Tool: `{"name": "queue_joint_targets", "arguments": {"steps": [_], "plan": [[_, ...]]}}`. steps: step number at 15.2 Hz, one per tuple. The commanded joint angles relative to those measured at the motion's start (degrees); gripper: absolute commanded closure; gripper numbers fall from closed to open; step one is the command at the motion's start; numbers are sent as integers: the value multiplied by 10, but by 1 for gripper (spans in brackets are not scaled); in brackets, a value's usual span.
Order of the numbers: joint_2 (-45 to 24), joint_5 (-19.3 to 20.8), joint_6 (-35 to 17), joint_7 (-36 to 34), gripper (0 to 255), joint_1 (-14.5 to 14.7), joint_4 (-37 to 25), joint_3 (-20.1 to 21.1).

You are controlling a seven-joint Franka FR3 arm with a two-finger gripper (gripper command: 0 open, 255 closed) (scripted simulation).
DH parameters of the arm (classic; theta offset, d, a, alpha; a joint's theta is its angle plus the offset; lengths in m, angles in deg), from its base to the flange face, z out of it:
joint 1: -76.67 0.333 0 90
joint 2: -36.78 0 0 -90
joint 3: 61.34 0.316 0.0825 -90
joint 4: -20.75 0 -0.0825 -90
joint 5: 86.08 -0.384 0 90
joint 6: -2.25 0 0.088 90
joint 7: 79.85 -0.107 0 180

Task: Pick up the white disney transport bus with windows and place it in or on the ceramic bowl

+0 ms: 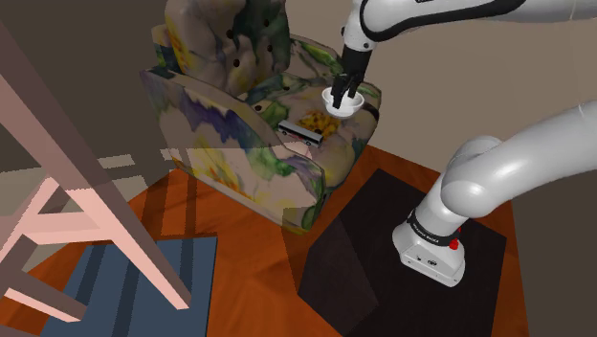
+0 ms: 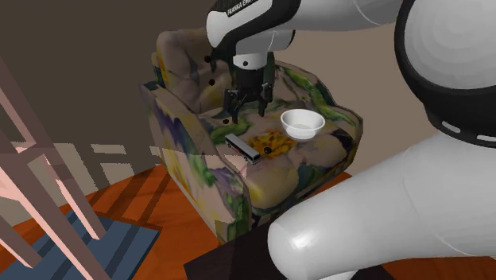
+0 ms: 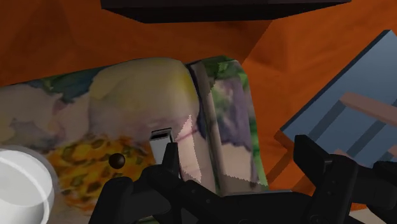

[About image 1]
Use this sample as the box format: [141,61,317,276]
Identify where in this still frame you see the dark robot stand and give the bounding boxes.
[297,168,508,337]

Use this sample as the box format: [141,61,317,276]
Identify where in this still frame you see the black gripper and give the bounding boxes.
[330,44,374,110]

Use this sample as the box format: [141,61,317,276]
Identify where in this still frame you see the white bowl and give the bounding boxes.
[321,85,365,119]

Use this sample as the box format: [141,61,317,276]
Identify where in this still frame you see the floral patterned armchair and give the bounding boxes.
[139,0,383,236]

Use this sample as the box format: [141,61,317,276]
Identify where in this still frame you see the blue striped rug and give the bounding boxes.
[39,236,219,337]

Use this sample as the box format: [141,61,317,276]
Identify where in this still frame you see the grey toy bus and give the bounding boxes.
[277,120,324,148]

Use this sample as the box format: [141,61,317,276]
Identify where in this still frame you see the pink wooden frame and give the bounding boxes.
[0,22,193,325]

